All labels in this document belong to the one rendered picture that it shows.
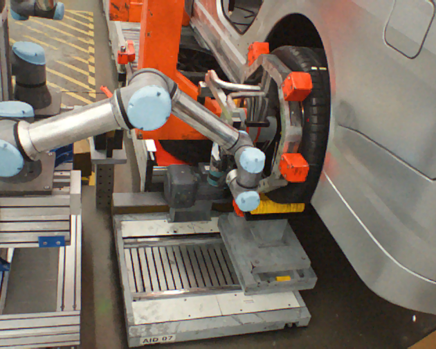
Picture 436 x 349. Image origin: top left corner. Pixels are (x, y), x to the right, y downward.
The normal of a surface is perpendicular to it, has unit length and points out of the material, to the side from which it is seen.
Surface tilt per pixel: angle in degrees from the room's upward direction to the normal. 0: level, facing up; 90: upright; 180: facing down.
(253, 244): 0
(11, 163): 93
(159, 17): 90
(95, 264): 0
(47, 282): 0
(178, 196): 90
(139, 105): 87
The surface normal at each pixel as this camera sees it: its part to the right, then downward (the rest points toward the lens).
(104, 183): 0.25, 0.56
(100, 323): 0.16, -0.83
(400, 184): -0.95, 0.02
